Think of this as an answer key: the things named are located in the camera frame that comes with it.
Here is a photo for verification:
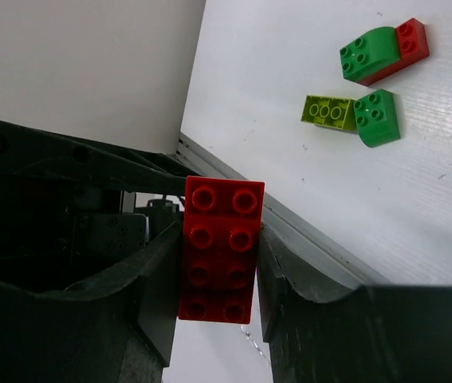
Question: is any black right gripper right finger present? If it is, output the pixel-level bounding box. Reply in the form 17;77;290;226
257;227;452;382

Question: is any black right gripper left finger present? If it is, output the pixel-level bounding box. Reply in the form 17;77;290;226
0;223;183;382

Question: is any red long lego brick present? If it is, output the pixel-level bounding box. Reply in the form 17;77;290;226
178;176;265;325

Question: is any green curved lego brick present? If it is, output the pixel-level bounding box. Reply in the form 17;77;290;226
353;89;401;148

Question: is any lime green lego brick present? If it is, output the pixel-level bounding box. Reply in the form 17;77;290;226
301;95;356;132

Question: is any green lego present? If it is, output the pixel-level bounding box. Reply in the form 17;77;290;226
340;18;430;86

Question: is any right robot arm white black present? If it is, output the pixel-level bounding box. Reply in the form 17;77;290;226
0;120;452;382

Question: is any aluminium table frame rail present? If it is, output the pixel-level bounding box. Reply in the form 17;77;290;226
176;133;390;288

